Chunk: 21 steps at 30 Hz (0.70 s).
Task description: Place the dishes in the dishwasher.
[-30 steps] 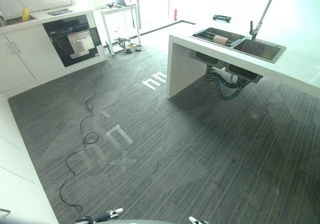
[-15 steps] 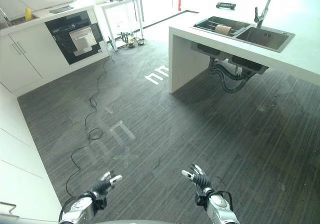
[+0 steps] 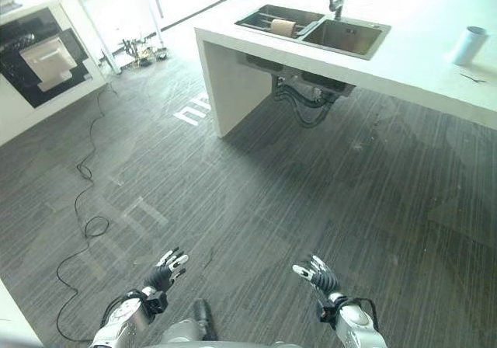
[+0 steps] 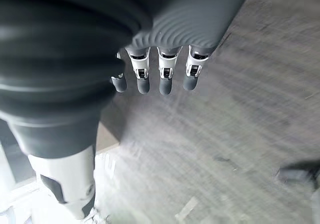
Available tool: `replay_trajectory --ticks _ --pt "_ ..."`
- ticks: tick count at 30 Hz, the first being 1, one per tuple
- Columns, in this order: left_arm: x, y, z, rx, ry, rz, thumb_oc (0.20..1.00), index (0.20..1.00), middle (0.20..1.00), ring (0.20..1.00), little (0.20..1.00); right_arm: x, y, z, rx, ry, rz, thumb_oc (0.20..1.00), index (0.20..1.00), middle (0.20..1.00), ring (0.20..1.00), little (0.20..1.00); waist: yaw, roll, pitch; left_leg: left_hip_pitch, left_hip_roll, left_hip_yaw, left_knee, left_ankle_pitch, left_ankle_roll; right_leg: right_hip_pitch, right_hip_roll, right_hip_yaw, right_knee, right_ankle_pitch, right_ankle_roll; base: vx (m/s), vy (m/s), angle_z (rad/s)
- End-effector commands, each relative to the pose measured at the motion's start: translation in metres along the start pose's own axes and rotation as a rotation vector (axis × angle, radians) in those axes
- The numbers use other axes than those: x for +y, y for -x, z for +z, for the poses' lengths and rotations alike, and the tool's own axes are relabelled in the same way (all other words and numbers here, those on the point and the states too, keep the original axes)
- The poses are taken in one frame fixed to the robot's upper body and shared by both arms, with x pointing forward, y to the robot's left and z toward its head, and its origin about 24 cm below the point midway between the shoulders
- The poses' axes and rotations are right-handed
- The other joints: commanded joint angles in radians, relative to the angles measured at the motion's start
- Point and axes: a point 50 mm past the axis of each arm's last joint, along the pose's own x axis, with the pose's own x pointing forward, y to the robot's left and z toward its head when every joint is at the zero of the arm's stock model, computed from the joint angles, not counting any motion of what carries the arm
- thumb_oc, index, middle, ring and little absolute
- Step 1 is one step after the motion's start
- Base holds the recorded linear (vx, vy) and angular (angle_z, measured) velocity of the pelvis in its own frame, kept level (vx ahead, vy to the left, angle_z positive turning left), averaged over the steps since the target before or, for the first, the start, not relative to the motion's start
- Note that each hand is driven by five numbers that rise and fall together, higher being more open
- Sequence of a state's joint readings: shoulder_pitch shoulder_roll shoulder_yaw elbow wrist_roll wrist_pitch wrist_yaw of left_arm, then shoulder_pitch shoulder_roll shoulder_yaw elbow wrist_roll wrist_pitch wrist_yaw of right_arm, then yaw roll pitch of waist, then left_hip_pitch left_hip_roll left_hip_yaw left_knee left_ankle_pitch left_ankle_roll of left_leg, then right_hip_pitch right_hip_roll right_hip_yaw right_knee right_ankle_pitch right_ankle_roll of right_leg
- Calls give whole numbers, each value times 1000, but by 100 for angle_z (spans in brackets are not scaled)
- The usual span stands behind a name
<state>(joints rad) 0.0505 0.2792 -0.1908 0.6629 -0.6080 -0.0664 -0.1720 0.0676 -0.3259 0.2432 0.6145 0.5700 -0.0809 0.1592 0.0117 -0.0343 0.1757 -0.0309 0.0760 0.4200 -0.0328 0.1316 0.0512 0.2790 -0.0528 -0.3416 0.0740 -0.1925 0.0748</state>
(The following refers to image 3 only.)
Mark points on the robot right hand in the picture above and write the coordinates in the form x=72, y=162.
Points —
x=325, y=277

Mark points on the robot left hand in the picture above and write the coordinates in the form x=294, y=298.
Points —
x=161, y=275

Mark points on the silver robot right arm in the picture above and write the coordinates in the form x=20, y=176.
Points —
x=351, y=319

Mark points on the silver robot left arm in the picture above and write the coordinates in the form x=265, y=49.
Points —
x=124, y=317

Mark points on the silver robot leg with dark foot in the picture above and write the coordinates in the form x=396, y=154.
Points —
x=194, y=326

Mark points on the white kitchen island counter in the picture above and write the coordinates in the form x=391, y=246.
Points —
x=349, y=60

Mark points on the black tangled equipment on floor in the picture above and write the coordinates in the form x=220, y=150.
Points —
x=141, y=51

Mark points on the dark steel double sink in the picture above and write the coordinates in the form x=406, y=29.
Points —
x=314, y=29

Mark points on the beige bowl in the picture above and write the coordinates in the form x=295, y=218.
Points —
x=283, y=27

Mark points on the white metal table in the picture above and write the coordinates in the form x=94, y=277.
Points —
x=120, y=18

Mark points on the dark sink rack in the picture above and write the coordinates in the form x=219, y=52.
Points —
x=277, y=19

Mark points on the white paper towel roll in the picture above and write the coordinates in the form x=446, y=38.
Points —
x=468, y=46

